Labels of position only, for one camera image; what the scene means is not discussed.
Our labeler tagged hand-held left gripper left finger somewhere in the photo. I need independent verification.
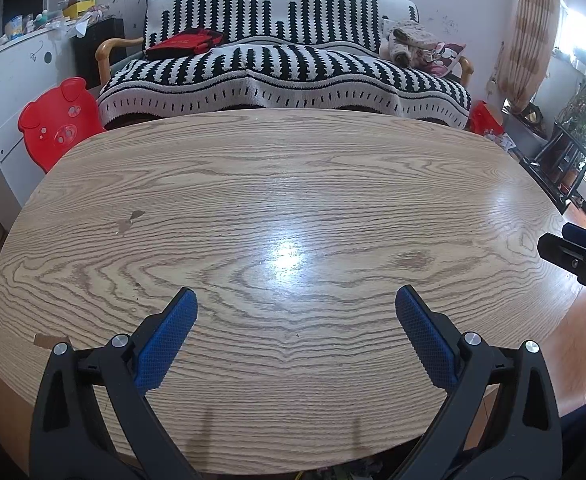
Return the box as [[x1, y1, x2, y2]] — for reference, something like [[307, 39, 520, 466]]
[[29, 287, 198, 480]]

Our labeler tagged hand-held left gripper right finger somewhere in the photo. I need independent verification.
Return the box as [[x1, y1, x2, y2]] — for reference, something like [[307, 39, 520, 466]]
[[395, 285, 564, 480]]

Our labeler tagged black plant stand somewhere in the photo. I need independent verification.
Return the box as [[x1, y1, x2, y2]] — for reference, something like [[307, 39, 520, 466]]
[[519, 121, 586, 217]]

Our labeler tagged red bag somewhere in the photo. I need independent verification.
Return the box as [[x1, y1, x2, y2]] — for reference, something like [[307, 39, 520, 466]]
[[468, 100, 507, 137]]

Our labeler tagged beige checked curtain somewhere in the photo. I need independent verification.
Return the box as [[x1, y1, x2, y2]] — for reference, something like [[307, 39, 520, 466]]
[[502, 0, 560, 114]]

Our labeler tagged pink printed cushion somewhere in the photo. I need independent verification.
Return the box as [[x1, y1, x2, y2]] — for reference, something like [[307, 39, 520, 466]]
[[415, 42, 468, 79]]

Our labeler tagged red pig-shaped stool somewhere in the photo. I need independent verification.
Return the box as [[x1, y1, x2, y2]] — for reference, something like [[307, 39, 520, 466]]
[[17, 77, 107, 174]]

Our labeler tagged beige plush toy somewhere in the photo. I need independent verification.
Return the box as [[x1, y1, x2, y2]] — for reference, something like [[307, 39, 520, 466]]
[[378, 19, 442, 68]]

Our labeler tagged white cabinet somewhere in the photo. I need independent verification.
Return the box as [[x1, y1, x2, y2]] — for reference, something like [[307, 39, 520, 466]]
[[0, 25, 82, 233]]

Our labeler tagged black white striped sofa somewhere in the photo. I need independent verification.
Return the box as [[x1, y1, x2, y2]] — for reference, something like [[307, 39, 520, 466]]
[[96, 0, 474, 132]]

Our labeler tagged black cabinet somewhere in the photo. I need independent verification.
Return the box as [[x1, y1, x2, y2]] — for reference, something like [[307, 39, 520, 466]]
[[72, 17, 126, 90]]

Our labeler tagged clutter on white cabinet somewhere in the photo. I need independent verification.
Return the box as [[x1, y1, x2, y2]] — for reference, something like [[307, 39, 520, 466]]
[[0, 0, 111, 58]]

